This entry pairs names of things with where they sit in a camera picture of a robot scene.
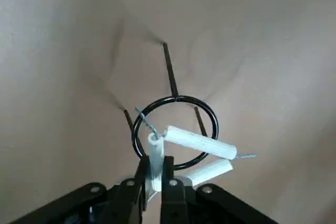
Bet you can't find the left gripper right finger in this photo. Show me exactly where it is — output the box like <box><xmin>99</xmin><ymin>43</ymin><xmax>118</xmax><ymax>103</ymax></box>
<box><xmin>159</xmin><ymin>156</ymin><xmax>279</xmax><ymax>224</ymax></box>

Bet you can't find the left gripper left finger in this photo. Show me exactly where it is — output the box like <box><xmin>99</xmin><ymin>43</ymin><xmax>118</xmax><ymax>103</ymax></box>
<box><xmin>10</xmin><ymin>155</ymin><xmax>152</xmax><ymax>224</ymax></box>

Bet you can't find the white clay triangle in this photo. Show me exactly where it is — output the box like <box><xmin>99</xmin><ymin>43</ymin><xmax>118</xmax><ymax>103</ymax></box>
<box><xmin>135</xmin><ymin>105</ymin><xmax>259</xmax><ymax>204</ymax></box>

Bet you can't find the black metal tripod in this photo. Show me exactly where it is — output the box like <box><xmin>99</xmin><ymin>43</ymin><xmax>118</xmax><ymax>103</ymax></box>
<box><xmin>122</xmin><ymin>41</ymin><xmax>219</xmax><ymax>172</ymax></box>

